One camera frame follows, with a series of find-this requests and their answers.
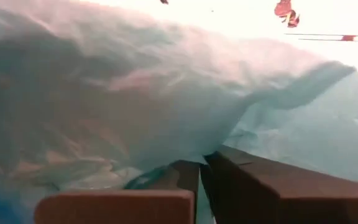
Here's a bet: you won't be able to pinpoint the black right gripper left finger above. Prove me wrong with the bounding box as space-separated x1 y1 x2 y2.
34 159 201 224

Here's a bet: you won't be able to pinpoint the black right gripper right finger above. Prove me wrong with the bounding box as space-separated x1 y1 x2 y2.
200 144 358 224

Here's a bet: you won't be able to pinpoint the blue trash bag tan drawstrings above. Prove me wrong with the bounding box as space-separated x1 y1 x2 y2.
0 0 358 224

